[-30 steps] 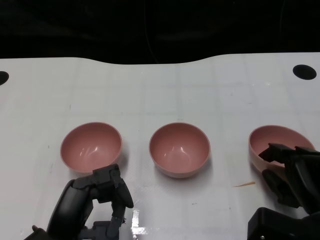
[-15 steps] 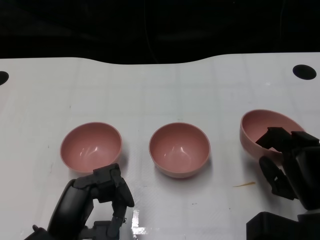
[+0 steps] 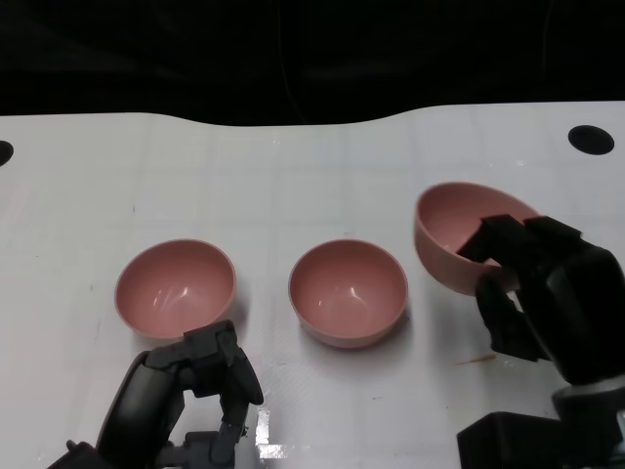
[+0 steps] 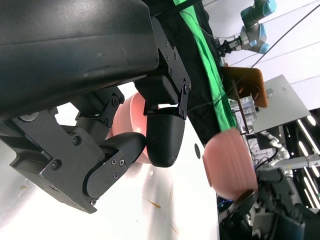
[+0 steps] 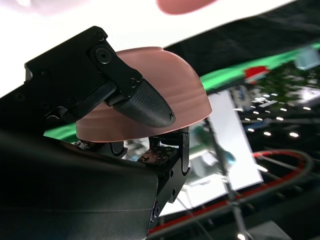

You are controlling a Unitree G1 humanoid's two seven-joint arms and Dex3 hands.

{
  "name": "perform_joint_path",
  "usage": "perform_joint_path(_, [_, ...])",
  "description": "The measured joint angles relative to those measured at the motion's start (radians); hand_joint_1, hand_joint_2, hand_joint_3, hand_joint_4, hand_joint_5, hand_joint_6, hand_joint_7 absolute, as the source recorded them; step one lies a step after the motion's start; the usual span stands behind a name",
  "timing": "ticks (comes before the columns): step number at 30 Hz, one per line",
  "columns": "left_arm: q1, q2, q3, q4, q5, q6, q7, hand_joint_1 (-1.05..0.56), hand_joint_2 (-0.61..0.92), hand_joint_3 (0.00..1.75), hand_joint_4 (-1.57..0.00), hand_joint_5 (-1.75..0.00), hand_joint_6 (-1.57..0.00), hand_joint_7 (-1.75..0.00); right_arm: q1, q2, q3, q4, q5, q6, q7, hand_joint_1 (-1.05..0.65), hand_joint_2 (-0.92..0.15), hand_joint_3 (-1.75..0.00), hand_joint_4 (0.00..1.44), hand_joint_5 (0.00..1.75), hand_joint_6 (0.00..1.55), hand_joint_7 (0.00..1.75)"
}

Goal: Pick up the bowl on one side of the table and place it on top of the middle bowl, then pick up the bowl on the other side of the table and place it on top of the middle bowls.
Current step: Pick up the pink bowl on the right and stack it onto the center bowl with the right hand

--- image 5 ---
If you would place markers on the red box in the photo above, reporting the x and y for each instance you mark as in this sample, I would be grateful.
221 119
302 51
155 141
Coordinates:
255 72

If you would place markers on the black backdrop cloth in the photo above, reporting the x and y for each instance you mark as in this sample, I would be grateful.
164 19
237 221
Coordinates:
250 42

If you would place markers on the green leafy plant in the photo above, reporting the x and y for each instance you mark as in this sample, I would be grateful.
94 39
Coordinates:
287 82

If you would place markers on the pink plastic bowl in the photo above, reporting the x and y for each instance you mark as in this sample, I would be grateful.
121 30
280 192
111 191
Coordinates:
175 82
180 5

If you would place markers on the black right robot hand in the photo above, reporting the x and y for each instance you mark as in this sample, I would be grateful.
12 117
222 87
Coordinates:
62 187

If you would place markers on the light blue box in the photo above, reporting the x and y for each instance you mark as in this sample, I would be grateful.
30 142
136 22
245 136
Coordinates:
307 58

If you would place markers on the black stand pole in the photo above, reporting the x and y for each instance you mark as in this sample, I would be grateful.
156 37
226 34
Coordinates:
233 200

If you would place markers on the white board panel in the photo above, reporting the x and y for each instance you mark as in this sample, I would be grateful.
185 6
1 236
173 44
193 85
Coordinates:
240 140

